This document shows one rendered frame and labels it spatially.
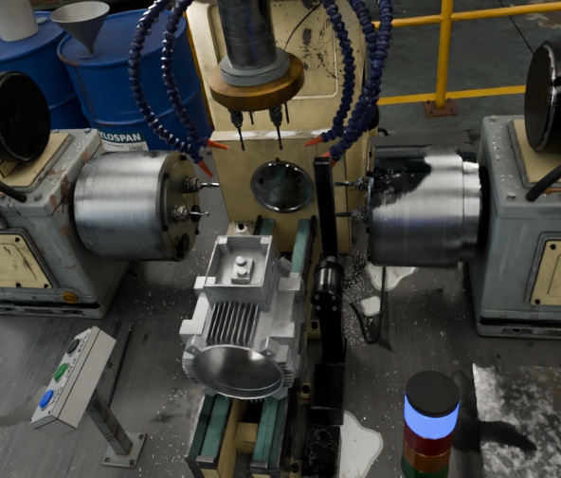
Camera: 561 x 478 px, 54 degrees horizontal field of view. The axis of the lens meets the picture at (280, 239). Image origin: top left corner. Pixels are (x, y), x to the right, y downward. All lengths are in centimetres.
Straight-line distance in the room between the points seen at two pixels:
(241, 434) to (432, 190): 57
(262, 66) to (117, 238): 47
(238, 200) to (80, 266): 39
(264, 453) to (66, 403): 33
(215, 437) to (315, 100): 75
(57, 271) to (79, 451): 40
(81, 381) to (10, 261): 47
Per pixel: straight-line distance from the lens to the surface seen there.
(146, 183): 116
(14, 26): 305
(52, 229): 124
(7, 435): 133
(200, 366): 99
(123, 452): 117
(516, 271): 112
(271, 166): 124
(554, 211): 102
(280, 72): 102
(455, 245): 107
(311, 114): 130
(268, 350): 87
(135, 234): 118
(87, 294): 137
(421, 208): 104
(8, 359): 146
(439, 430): 69
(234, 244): 99
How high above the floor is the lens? 179
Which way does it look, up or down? 42 degrees down
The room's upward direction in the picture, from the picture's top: 10 degrees counter-clockwise
